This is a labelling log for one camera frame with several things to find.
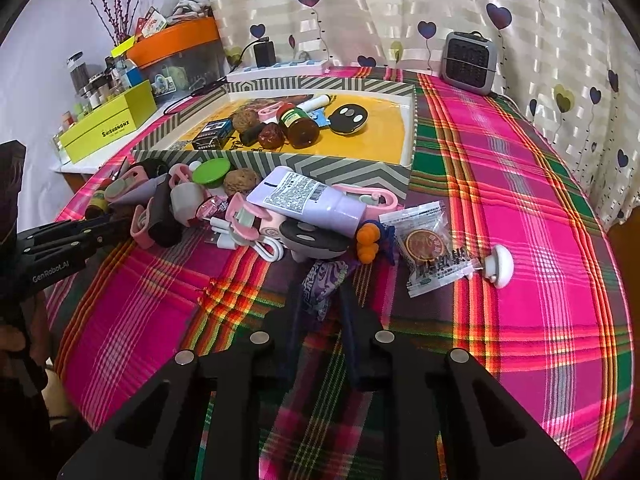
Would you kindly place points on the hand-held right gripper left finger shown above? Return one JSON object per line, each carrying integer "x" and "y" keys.
{"x": 295, "y": 330}

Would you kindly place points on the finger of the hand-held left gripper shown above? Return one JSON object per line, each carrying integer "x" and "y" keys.
{"x": 65, "y": 246}
{"x": 80, "y": 227}

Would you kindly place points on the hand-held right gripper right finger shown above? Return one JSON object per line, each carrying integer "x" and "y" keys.
{"x": 352, "y": 340}

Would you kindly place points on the purple candy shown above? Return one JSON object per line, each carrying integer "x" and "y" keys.
{"x": 325, "y": 280}

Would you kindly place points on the pile of pink clips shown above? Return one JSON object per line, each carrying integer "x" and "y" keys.
{"x": 140, "y": 227}

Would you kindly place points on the striped cardboard tray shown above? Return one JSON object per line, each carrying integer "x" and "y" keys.
{"x": 320, "y": 170}

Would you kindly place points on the small black box blue label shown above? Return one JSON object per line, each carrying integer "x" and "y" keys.
{"x": 215, "y": 134}

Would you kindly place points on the glossy red date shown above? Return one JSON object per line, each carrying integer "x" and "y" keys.
{"x": 270, "y": 136}

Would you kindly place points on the walnut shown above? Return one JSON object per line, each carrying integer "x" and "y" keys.
{"x": 245, "y": 121}
{"x": 241, "y": 182}

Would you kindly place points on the brown bottle with green label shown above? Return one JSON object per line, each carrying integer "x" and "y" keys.
{"x": 300, "y": 130}

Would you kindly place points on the blue candy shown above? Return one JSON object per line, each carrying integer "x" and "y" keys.
{"x": 320, "y": 116}

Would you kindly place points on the black disc with silver dots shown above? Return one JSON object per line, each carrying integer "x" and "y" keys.
{"x": 347, "y": 117}

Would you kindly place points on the white marker pen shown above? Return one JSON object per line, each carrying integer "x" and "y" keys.
{"x": 315, "y": 103}

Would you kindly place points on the person's left hand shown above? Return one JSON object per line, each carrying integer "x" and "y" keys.
{"x": 12, "y": 339}

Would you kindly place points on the white side table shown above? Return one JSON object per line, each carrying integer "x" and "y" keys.
{"x": 67, "y": 167}

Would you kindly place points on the black rectangular case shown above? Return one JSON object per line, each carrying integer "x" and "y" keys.
{"x": 165, "y": 220}

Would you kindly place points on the lavender cone-shaped toy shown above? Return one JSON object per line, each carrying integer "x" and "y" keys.
{"x": 159, "y": 184}

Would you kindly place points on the lime green box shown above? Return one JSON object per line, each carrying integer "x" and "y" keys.
{"x": 107, "y": 125}

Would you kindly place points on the small white jar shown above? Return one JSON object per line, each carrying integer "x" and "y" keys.
{"x": 185, "y": 200}

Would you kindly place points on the clear packet with brown sweet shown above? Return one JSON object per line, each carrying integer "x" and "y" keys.
{"x": 430, "y": 250}

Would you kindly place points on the lavender cream tube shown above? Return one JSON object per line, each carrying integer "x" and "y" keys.
{"x": 305, "y": 200}

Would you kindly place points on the red candy packet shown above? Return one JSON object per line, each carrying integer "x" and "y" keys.
{"x": 209, "y": 208}

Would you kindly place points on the green round lid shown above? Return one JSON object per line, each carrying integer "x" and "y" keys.
{"x": 212, "y": 172}

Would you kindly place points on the cluster of small bottles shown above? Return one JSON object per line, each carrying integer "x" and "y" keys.
{"x": 77, "y": 72}

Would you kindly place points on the white mushroom-shaped knob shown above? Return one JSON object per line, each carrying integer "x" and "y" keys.
{"x": 500, "y": 265}

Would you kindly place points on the yellow paper tag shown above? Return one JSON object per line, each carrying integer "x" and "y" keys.
{"x": 122, "y": 46}

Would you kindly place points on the purple flower branches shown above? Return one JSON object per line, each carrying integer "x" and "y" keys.
{"x": 120, "y": 30}

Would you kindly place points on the yellow printed food flyer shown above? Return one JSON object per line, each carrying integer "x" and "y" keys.
{"x": 385, "y": 135}

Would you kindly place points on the clear container with orange lid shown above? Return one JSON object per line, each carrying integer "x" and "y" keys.
{"x": 175, "y": 37}

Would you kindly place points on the colourful card packets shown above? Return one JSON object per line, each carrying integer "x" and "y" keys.
{"x": 152, "y": 22}

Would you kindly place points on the black plug-in charger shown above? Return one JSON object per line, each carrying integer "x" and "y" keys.
{"x": 265, "y": 54}

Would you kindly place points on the white cloth bundle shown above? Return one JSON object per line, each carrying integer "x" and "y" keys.
{"x": 192, "y": 0}

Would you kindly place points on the white blue power strip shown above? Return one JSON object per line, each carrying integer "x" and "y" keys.
{"x": 285, "y": 66}

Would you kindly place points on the small grey fan heater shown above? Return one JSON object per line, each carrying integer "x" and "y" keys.
{"x": 470, "y": 62}

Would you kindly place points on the striped heart print curtain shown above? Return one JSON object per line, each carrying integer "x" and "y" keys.
{"x": 400, "y": 0}

